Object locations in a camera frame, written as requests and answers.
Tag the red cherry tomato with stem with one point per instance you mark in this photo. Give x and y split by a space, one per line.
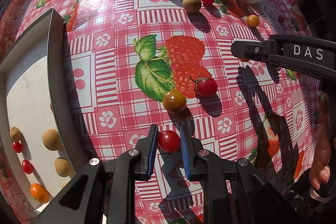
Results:
204 86

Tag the yellow cherry tomato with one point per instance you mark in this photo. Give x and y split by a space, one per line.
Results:
253 21

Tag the brown longan on table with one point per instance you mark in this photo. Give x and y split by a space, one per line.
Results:
192 6

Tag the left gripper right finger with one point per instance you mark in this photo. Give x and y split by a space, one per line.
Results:
194 166

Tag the grey cardboard box tray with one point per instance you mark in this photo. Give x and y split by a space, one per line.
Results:
43 87

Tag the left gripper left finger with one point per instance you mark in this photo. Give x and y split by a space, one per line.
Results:
147 148

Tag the person's hand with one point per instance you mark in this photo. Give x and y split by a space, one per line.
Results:
322 172

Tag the red cherry tomato in tray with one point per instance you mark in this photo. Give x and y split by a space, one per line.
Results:
27 166

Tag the dark orange cherry tomato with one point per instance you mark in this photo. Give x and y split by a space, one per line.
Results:
174 101

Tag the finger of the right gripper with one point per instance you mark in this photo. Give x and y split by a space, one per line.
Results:
255 51

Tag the red strawberry checkered tablecloth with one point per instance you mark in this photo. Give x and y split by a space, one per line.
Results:
143 48

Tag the small orange tangerine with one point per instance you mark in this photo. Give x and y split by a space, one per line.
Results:
39 193

